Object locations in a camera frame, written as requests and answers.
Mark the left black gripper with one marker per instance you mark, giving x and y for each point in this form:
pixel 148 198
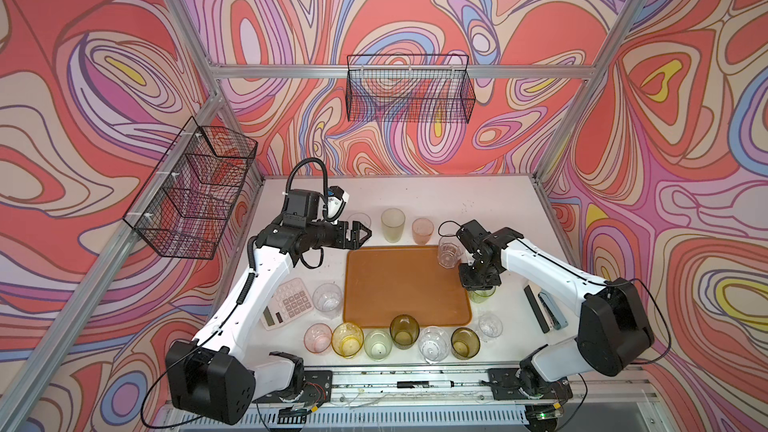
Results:
pixel 354 243

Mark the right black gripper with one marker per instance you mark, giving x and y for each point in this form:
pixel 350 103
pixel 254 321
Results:
pixel 469 284

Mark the light green ribbed glass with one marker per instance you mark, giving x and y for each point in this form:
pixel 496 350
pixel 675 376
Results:
pixel 480 296

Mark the clear ribbed glass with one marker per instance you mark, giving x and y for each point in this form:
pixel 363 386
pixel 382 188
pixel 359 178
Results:
pixel 450 252

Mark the frosted pale green tumbler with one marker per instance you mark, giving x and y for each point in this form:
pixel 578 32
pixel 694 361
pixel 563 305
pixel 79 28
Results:
pixel 393 223

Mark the small clear glass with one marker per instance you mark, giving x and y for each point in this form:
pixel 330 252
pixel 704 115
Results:
pixel 490 326

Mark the frosted pink tumbler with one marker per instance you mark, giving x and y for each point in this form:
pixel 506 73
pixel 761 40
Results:
pixel 422 230

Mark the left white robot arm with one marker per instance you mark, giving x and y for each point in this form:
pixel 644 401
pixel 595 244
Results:
pixel 207 375

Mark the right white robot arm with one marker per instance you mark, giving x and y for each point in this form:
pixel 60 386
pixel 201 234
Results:
pixel 613 326

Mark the orange rectangular tray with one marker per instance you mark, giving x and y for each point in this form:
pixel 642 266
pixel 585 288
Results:
pixel 384 282

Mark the clear glass left of tray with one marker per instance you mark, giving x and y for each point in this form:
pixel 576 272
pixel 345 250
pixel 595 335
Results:
pixel 328 299

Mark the dark olive glass on tray edge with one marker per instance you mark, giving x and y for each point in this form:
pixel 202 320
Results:
pixel 404 330

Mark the clear glass back left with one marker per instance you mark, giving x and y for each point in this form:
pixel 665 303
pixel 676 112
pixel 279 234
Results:
pixel 362 219

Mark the olive glass front right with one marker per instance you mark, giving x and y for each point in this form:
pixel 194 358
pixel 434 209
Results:
pixel 465 343

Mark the clear stemmed glass front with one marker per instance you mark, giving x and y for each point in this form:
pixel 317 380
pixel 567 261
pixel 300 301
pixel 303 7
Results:
pixel 434 344

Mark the pink white calculator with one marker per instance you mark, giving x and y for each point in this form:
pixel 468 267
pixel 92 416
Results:
pixel 291 301

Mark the yellow glass front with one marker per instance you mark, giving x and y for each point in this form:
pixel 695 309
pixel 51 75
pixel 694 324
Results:
pixel 347 340

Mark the pink glass front left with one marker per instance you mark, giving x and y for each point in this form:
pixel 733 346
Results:
pixel 317 338

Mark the light green glass front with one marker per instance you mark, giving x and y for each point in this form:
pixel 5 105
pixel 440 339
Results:
pixel 378 344

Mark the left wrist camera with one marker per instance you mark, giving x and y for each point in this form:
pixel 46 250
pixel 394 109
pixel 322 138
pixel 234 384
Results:
pixel 335 203

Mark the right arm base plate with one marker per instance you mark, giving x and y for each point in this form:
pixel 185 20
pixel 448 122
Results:
pixel 517 384

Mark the black pen on rail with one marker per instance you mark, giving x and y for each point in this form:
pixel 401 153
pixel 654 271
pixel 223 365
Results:
pixel 425 384

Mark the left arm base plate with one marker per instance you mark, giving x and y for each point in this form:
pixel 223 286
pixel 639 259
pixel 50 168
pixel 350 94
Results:
pixel 313 389

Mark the back black wire basket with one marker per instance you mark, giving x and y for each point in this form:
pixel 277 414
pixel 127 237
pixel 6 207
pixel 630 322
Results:
pixel 409 88

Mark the black wire basket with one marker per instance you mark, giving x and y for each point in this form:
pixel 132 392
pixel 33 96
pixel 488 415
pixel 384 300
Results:
pixel 183 210
pixel 409 88

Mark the left black wire basket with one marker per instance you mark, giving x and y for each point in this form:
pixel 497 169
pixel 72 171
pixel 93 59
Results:
pixel 183 210

